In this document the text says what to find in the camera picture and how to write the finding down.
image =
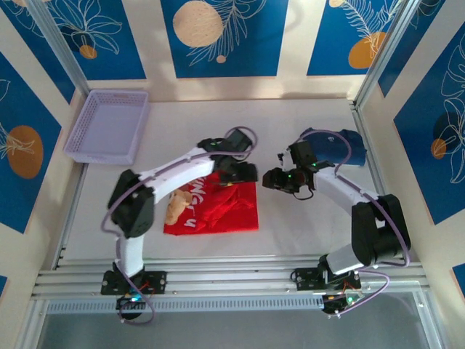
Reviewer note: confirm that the red t-shirt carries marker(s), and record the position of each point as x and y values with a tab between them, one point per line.
232	214

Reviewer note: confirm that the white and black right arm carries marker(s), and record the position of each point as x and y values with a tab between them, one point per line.
378	225

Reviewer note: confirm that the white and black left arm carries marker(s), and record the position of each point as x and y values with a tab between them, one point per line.
174	171

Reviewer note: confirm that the folded blue t-shirt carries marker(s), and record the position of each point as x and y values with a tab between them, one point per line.
354	152

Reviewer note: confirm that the lavender plastic basket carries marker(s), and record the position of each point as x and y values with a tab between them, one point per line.
105	125

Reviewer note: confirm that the blue poster with beige circle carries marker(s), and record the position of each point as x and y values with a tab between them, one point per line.
225	36

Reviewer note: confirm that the blue poster with orange circle and fern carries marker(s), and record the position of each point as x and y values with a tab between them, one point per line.
341	36

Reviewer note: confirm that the blue poster with flower outline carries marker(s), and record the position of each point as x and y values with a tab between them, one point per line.
109	36

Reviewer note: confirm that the blue poster with leaf outline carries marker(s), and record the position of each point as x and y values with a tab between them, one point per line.
428	36

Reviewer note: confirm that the blue poster with large orange circle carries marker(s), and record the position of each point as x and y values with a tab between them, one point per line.
25	145

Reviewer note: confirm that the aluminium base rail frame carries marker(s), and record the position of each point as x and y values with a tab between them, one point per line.
225	270

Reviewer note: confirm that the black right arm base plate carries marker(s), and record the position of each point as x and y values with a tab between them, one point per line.
307	278

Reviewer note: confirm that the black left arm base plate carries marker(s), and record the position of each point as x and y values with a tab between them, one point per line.
156	281

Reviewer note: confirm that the aluminium upright post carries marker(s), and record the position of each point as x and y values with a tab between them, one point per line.
58	47
385	47

